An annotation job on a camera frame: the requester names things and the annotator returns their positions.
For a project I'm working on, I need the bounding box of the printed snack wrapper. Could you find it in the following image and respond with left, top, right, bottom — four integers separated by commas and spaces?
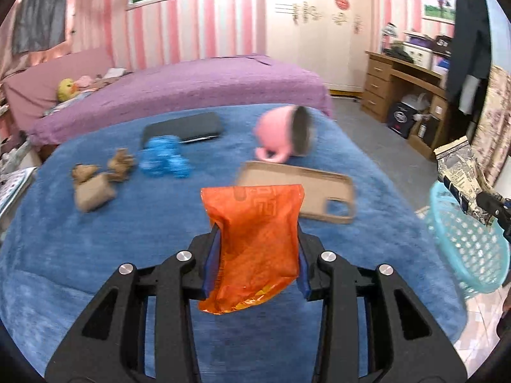
434, 136, 501, 226

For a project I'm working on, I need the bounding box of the orange plastic bag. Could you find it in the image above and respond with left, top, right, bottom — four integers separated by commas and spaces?
198, 184, 305, 316

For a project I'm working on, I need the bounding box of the brown cardboard roll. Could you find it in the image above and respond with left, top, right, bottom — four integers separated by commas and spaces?
74, 173, 116, 213

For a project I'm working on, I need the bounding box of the light blue plastic basket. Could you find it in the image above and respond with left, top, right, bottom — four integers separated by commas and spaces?
424, 182, 510, 299

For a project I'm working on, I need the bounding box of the floral curtain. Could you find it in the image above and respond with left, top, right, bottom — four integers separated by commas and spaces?
471, 65, 511, 186

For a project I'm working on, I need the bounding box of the dark hanging coat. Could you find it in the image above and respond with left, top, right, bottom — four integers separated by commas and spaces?
444, 0, 493, 103

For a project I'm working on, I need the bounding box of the dark box under desk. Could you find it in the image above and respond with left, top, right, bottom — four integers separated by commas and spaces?
386, 102, 417, 139

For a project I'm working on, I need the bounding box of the blue fuzzy blanket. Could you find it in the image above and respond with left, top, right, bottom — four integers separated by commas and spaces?
1, 105, 468, 382

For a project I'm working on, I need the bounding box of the wooden desk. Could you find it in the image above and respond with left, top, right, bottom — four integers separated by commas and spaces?
360, 52, 450, 160

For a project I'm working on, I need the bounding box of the tan phone case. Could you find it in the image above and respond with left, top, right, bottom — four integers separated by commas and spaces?
236, 161, 356, 224

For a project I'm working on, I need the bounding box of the white storage box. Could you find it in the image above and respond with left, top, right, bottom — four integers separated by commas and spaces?
403, 42, 433, 69

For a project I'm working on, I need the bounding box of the crumpled brown paper ball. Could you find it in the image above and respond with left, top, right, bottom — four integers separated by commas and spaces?
71, 164, 100, 185

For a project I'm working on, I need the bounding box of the crumpled blue plastic bag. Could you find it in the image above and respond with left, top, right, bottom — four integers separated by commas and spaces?
139, 135, 191, 178

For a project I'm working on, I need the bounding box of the folded patterned bedding pile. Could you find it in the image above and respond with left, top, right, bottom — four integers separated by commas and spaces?
0, 167, 37, 216

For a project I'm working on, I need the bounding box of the black glasses case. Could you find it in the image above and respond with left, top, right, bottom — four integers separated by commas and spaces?
140, 112, 224, 148

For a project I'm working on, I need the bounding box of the pink metal-lined mug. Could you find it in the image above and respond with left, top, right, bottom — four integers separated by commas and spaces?
254, 105, 314, 163

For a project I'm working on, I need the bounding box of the framed couple photo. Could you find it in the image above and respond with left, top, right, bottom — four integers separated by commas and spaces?
421, 0, 456, 24

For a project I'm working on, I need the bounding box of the yellow duck plush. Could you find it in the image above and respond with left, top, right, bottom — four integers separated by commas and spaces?
57, 78, 80, 103

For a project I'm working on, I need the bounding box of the cream wardrobe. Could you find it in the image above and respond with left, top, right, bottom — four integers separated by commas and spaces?
266, 0, 371, 93

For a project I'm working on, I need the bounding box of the pink headboard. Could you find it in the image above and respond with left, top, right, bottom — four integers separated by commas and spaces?
3, 48, 113, 132

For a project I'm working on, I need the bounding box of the purple dotted bed cover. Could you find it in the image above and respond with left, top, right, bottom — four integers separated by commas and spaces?
26, 55, 332, 146

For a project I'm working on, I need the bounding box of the grey hanging cloth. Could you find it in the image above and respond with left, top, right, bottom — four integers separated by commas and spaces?
11, 0, 68, 55

